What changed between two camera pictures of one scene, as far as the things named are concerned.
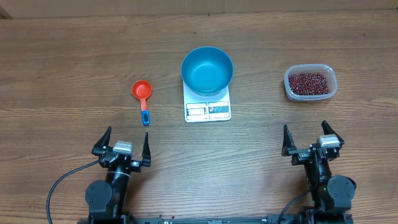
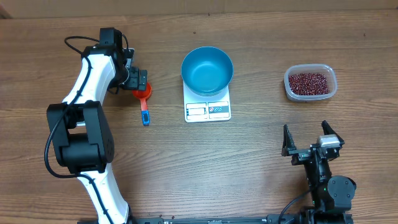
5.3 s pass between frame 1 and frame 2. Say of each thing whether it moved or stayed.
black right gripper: stayed
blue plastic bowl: stayed
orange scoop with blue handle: stayed
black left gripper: moved
